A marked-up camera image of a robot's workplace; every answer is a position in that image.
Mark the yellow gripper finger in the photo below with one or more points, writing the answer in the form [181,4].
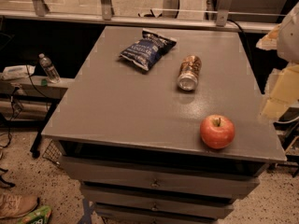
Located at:
[280,92]
[269,41]

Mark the orange soda can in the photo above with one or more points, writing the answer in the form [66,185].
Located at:
[189,73]

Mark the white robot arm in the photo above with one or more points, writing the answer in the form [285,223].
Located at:
[288,37]

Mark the red apple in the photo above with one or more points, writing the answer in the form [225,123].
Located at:
[217,131]

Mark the blue chip bag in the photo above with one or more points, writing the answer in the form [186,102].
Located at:
[148,50]

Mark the clear plastic water bottle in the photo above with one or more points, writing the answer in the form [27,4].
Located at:
[49,68]

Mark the low side bench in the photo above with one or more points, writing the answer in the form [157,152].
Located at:
[32,89]

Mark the white tissue pack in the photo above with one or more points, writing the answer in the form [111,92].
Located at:
[17,71]

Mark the green snack package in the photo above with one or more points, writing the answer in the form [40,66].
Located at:
[39,216]

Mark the tan sneaker shoe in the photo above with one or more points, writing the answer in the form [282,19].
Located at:
[12,206]

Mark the wire mesh basket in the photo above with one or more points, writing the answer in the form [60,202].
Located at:
[52,153]

